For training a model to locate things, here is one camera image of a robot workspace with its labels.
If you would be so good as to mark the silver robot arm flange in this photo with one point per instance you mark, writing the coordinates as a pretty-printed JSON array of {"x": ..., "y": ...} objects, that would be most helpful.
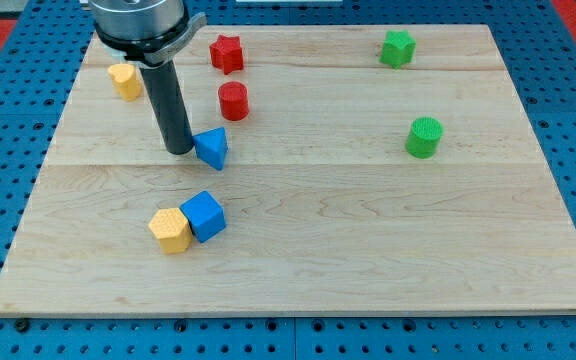
[{"x": 147, "y": 32}]

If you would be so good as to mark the yellow hexagon block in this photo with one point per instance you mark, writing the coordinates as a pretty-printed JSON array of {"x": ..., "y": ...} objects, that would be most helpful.
[{"x": 172, "y": 230}]

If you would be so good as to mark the wooden board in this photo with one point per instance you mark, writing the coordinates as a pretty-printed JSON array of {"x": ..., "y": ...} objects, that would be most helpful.
[{"x": 326, "y": 212}]

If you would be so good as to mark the blue triangle block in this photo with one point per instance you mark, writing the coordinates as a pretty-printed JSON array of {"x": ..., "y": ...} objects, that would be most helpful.
[{"x": 211, "y": 147}]

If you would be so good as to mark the blue cube block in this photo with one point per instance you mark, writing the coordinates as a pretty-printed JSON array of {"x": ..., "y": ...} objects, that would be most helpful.
[{"x": 205, "y": 215}]

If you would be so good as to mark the red cylinder block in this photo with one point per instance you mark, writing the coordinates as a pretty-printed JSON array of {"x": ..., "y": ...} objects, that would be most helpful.
[{"x": 233, "y": 100}]

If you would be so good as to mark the green cylinder block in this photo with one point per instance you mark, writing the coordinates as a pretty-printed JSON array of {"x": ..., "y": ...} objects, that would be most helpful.
[{"x": 424, "y": 137}]

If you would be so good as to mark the red star block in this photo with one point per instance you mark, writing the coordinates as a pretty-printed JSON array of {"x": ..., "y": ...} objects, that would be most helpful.
[{"x": 227, "y": 54}]

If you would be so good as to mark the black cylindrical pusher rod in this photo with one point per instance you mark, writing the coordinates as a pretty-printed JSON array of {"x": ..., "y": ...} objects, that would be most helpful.
[{"x": 167, "y": 102}]

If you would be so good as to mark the green star block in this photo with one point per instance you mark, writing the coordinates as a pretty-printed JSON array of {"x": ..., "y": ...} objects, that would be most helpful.
[{"x": 398, "y": 48}]

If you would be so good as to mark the yellow heart block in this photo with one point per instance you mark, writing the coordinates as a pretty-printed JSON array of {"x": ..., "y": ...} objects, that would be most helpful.
[{"x": 125, "y": 81}]

